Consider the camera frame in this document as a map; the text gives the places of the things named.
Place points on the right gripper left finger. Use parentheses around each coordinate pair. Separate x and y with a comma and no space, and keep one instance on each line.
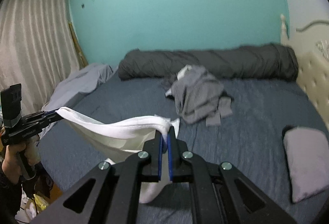
(108,193)

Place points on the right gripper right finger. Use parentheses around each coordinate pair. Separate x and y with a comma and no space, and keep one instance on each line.
(220,193)

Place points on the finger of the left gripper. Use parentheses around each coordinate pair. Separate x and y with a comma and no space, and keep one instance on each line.
(51,118)
(51,113)

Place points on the white long-sleeve shirt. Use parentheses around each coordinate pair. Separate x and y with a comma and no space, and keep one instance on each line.
(118,141)

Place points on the person's left hand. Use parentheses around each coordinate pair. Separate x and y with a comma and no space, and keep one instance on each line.
(10,165)

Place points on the light grey crumpled sheet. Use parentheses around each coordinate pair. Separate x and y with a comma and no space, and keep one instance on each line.
(78,85)

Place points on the blue patterned bed cover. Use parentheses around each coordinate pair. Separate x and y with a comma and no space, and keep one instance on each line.
(251,138)

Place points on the beige striped curtain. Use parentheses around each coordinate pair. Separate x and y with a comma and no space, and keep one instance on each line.
(37,50)

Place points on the light grey pillow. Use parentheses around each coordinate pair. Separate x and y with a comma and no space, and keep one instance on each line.
(306,150)

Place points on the grey knit sweater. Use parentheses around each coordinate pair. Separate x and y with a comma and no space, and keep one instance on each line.
(199,95)

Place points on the dark grey rolled duvet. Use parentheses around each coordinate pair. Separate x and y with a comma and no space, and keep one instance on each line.
(269,61)

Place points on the cream tufted headboard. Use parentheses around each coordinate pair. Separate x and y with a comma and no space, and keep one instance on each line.
(310,44)

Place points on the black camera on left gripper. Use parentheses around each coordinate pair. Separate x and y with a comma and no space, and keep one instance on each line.
(11,105)

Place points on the wooden frame by wall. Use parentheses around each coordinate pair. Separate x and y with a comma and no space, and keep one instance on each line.
(81,57)

